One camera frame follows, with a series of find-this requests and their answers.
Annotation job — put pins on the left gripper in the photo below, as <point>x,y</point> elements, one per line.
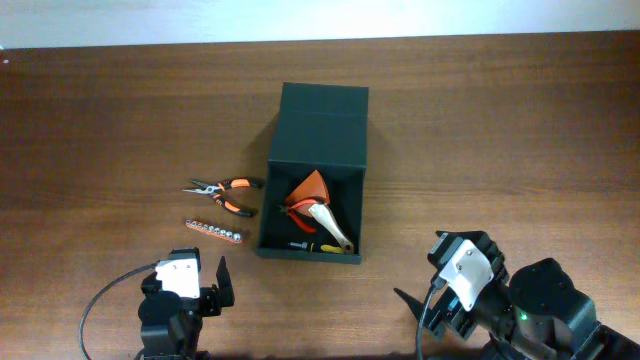
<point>209,293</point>

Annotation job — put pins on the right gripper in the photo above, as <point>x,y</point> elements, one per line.
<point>449,310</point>

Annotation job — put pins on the orange socket bit rail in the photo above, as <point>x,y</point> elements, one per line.
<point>211,230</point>

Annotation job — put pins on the yellow black stubby screwdriver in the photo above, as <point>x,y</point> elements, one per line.
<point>312,247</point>

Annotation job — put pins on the orange black long-nose pliers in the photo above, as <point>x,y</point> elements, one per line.
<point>219,193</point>

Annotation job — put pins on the small red cutting pliers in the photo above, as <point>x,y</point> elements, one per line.
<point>301,209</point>

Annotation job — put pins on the orange scraper wooden handle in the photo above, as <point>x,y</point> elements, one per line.
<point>314,186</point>

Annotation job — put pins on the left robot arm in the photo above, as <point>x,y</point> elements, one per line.
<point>175,305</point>

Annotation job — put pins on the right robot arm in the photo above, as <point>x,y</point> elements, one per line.
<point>535,313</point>

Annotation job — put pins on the dark green open box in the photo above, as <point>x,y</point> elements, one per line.
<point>324,128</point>

